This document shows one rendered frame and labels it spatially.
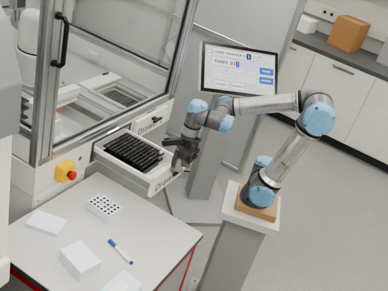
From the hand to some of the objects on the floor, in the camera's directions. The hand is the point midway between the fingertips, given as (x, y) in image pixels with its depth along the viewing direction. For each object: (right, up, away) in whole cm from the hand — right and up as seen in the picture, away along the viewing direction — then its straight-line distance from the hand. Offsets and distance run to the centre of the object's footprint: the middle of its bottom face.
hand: (174, 170), depth 196 cm
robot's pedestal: (+18, -80, +57) cm, 100 cm away
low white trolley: (-45, -88, +14) cm, 100 cm away
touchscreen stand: (+10, -32, +133) cm, 137 cm away
